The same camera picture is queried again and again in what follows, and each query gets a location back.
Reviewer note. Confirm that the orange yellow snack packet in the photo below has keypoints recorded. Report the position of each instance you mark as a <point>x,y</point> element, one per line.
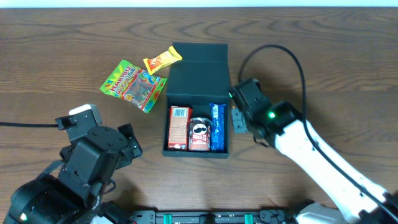
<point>165,59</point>

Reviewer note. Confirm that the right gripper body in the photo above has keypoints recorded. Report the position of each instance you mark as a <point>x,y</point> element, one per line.
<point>240,125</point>

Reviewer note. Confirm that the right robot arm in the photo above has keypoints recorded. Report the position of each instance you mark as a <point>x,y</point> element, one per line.
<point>357,198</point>

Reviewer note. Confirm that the red Hello Panda box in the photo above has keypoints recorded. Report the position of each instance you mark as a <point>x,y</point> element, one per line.
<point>178,127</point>

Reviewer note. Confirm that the green Haribo worms bag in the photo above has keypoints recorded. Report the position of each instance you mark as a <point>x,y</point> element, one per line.
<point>132,83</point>

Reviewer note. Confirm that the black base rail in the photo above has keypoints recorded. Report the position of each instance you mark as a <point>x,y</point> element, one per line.
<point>269,216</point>

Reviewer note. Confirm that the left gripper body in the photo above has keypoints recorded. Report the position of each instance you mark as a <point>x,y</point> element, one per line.
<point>132,144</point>

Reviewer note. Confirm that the blue Oreo packet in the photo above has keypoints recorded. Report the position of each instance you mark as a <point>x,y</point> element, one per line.
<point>217,126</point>

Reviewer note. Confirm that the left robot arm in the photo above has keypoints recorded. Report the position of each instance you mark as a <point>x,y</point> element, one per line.
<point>71,190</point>

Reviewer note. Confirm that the Pringles can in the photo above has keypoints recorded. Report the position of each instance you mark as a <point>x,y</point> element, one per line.
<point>199,134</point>

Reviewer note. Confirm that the dark green gift box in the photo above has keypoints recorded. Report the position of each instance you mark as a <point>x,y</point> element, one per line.
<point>199,79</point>

